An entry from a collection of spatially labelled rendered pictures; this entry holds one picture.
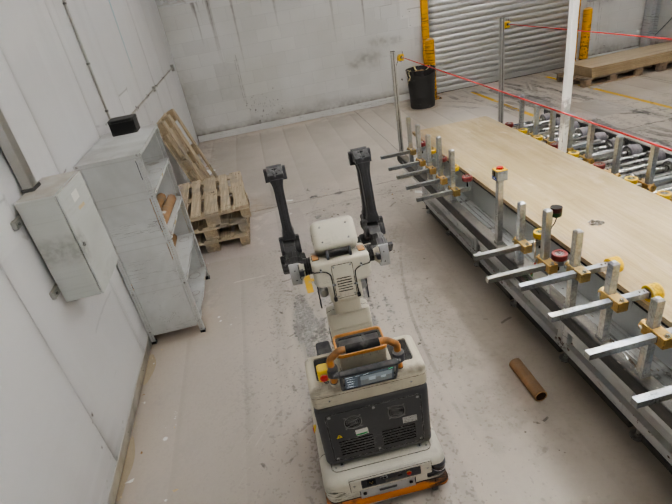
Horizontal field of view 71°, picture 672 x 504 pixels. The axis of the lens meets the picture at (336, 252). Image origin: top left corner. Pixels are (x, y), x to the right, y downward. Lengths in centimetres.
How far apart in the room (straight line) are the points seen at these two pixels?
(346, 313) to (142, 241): 188
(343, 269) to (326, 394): 57
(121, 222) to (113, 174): 36
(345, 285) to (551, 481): 146
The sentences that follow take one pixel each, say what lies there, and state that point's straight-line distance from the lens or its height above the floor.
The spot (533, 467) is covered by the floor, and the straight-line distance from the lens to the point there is 292.
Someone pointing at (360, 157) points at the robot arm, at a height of 161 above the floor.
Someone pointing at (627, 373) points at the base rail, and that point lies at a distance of 248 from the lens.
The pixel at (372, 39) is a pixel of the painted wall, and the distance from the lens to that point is 1006.
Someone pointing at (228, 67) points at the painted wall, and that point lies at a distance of 977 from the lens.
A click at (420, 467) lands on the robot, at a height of 24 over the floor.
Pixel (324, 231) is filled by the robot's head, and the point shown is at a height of 135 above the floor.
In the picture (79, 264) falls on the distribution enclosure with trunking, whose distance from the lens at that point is 289.
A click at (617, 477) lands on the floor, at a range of 298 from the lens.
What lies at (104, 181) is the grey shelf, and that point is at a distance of 364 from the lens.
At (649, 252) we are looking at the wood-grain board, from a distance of 292.
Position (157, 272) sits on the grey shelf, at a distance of 389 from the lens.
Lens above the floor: 235
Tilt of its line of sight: 29 degrees down
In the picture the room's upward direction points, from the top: 10 degrees counter-clockwise
